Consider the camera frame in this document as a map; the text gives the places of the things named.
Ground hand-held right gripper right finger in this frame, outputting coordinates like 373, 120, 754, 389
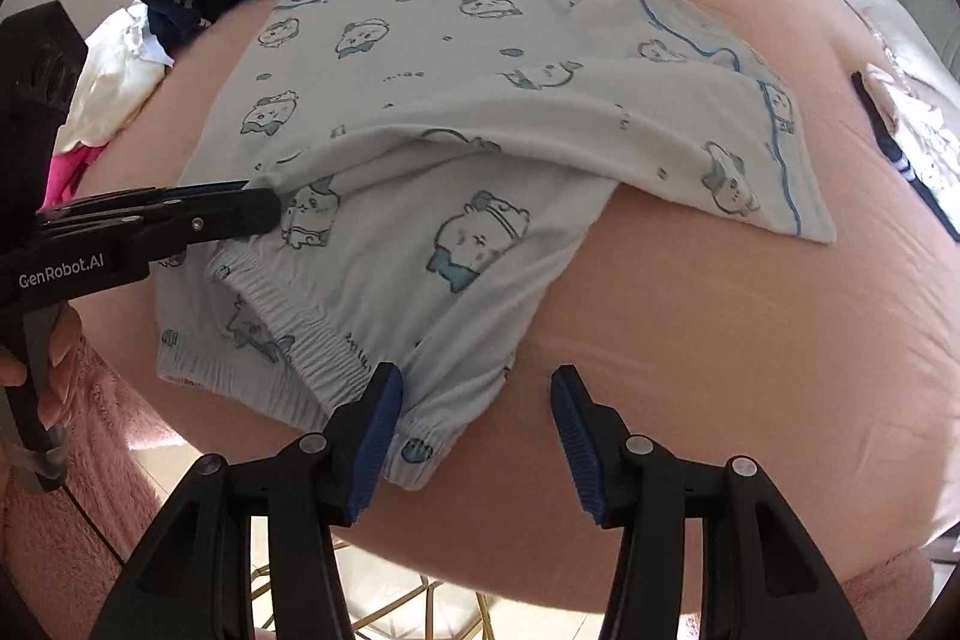
550, 365, 852, 640

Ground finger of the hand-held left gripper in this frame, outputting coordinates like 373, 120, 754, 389
146, 188, 282, 262
37, 181, 252, 225

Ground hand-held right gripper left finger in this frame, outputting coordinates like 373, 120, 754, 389
109, 361, 404, 640

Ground white cartoon print shorts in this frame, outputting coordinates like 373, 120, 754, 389
155, 0, 837, 491

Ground white clothes pile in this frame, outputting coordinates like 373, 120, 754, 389
56, 2, 173, 154

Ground person's left hand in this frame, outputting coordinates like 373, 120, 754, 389
0, 306, 83, 432

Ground bright pink cloth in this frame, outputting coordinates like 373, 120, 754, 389
46, 141, 102, 221

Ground bed with pink sheet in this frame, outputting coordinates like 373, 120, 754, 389
75, 0, 960, 603

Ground folded navy garment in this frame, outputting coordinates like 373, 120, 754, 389
851, 72, 960, 244

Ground pale pink pillow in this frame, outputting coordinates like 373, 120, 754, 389
832, 0, 960, 109

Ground gold wire frame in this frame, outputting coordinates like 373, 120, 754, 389
247, 535, 496, 640

